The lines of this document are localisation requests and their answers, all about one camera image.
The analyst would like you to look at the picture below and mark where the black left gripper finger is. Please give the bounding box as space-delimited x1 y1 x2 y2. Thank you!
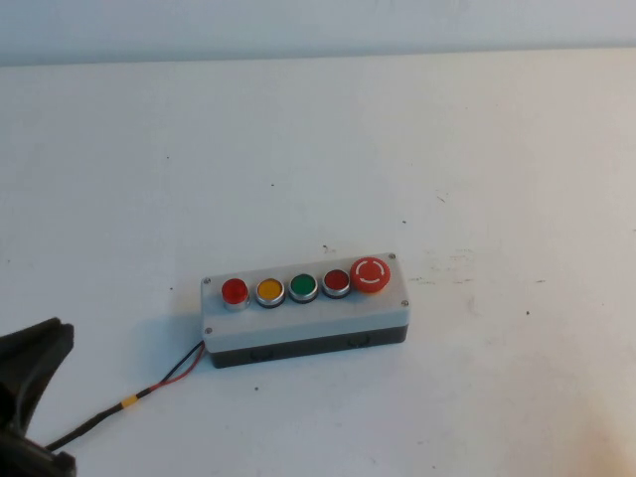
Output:
0 317 63 382
8 322 77 434

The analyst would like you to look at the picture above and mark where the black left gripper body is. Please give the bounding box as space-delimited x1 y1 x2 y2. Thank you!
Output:
0 378 79 477

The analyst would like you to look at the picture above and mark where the yellow push button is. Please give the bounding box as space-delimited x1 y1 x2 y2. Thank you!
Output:
254 277 287 310

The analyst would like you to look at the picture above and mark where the grey button control box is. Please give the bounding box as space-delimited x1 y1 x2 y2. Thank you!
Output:
200 252 412 371

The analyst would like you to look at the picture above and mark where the green push button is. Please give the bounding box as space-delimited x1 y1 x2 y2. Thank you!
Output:
288 272 320 304

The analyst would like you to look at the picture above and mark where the flat red push button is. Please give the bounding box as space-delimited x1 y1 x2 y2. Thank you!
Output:
321 268 354 301

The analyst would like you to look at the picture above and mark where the red emergency stop mushroom button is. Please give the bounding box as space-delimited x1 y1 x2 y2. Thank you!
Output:
349 255 396 296

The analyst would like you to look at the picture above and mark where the red indicator lamp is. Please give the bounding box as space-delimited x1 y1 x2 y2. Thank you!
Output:
221 278 251 313

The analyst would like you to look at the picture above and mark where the black red cable yellow tag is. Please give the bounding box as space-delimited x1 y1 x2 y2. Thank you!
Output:
43 339 207 451

